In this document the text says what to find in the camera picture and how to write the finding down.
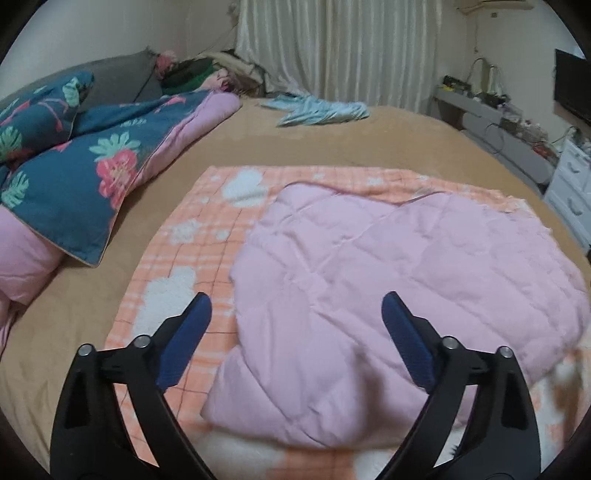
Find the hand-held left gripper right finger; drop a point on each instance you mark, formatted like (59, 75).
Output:
(408, 341)

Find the white drawer cabinet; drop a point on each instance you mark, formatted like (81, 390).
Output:
(572, 184)

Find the teal floral duvet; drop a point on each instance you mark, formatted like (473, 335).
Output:
(69, 198)

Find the orange plaid fleece blanket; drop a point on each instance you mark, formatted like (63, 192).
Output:
(184, 258)

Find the grey pillow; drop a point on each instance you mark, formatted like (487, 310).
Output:
(115, 78)

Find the white pleated curtain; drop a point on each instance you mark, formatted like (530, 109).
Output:
(341, 50)

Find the grey low desk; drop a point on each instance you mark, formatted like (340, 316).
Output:
(517, 152)

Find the bed with tan sheet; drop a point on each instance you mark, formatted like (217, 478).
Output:
(369, 138)

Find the pile of mixed clothes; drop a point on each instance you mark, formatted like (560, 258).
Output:
(198, 74)

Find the black television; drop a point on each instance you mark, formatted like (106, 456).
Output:
(575, 87)

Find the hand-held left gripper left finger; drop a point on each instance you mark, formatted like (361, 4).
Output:
(184, 341)

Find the teal floral pillow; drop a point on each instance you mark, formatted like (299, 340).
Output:
(37, 110)

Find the light blue striped cloth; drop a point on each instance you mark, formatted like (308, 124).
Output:
(318, 110)

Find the white air conditioner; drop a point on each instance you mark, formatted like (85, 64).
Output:
(489, 3)

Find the pink quilted blanket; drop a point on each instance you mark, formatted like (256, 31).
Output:
(369, 277)

